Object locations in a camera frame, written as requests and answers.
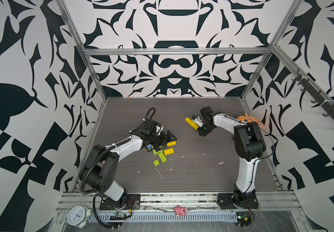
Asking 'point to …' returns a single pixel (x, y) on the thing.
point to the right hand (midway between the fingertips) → (202, 129)
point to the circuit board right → (243, 218)
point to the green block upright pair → (155, 152)
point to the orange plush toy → (247, 119)
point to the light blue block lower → (149, 146)
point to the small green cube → (156, 162)
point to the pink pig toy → (179, 210)
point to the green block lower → (162, 157)
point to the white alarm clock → (77, 215)
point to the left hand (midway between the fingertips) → (171, 140)
